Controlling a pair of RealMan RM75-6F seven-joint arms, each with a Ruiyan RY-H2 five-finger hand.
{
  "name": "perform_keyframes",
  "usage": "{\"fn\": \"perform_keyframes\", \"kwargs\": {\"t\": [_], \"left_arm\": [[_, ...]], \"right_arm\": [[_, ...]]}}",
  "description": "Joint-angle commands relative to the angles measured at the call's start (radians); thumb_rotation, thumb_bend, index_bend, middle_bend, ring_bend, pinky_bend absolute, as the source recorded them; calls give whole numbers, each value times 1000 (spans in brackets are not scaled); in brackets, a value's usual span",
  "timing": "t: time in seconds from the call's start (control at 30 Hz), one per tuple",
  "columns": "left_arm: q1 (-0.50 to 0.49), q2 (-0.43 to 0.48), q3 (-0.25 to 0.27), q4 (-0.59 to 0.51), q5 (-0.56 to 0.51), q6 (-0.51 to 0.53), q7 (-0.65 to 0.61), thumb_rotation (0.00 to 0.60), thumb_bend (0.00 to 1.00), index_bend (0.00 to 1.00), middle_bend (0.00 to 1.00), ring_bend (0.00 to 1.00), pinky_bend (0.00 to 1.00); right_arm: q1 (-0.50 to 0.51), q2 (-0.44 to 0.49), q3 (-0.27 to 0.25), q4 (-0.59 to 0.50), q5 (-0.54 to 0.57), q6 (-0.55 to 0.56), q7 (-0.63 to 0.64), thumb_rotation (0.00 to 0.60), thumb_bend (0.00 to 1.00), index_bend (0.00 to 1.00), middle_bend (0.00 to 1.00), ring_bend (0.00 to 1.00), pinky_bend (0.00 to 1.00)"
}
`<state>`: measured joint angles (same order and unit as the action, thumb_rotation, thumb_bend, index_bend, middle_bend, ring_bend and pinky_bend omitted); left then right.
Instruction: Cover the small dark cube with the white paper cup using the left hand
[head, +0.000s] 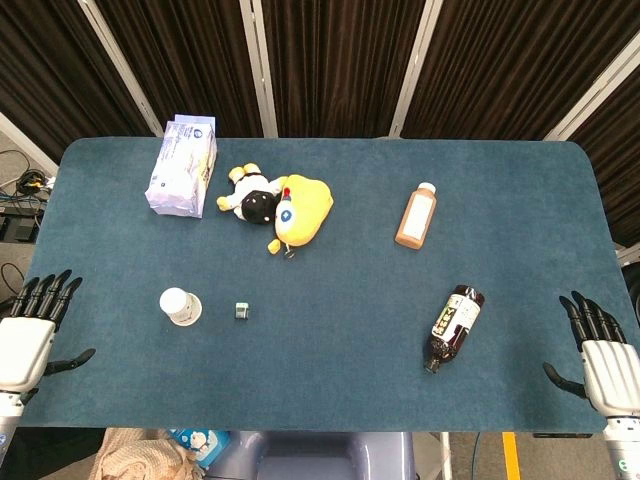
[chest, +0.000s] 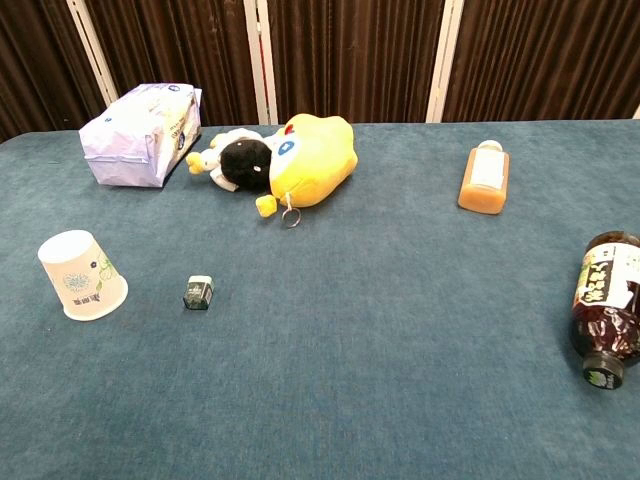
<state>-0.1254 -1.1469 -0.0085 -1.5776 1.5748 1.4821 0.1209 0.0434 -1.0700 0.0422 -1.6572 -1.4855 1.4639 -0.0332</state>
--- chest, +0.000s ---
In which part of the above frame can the white floral paper cup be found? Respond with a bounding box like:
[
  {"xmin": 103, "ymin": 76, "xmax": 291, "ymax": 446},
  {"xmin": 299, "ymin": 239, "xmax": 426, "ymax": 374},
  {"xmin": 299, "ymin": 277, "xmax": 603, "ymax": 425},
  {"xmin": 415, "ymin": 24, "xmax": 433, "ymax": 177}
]
[{"xmin": 37, "ymin": 229, "xmax": 130, "ymax": 323}]

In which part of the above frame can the yellow plush toy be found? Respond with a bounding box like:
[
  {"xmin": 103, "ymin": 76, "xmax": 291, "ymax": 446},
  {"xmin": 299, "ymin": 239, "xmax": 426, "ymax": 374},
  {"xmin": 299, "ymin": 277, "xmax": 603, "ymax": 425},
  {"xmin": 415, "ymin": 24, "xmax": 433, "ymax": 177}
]
[{"xmin": 185, "ymin": 113, "xmax": 360, "ymax": 219}]

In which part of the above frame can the blue table cloth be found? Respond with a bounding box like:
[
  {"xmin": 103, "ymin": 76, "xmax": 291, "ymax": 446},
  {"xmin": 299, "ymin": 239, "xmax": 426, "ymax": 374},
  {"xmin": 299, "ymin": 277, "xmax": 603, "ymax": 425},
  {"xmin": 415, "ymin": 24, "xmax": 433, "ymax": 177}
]
[{"xmin": 0, "ymin": 118, "xmax": 640, "ymax": 480}]

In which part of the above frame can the small dark green box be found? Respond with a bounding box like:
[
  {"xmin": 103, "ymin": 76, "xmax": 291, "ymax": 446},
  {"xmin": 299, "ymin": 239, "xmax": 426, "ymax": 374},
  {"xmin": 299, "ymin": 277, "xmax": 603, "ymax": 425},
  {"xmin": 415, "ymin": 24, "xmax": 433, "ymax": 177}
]
[{"xmin": 182, "ymin": 274, "xmax": 216, "ymax": 312}]

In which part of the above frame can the orange juice bottle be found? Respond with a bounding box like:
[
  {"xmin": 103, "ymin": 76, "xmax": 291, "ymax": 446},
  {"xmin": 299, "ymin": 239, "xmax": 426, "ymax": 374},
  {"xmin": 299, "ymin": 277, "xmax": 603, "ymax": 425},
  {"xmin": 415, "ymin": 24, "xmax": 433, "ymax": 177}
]
[{"xmin": 457, "ymin": 140, "xmax": 511, "ymax": 216}]

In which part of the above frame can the dark brown curtain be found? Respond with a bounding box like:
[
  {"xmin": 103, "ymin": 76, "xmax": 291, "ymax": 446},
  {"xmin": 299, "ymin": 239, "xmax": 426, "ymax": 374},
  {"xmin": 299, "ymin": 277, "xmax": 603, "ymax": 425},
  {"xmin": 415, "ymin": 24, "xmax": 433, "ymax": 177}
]
[{"xmin": 0, "ymin": 0, "xmax": 640, "ymax": 144}]

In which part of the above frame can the purple tissue pack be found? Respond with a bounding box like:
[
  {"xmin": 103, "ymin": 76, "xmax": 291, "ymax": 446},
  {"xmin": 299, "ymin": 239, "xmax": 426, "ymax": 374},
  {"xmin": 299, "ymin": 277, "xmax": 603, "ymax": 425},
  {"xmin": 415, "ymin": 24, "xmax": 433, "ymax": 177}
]
[{"xmin": 78, "ymin": 82, "xmax": 203, "ymax": 189}]

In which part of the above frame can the dark tea bottle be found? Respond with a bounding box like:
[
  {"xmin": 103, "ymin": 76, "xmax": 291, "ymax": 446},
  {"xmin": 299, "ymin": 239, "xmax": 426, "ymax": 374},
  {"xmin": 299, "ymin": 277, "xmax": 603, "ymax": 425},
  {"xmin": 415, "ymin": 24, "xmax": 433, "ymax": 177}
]
[{"xmin": 570, "ymin": 230, "xmax": 640, "ymax": 391}]

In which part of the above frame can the metal key ring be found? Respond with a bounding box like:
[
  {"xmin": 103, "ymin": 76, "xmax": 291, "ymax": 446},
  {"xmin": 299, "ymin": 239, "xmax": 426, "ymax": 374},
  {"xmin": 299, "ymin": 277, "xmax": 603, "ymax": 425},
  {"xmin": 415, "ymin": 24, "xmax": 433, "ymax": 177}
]
[{"xmin": 281, "ymin": 193, "xmax": 302, "ymax": 230}]

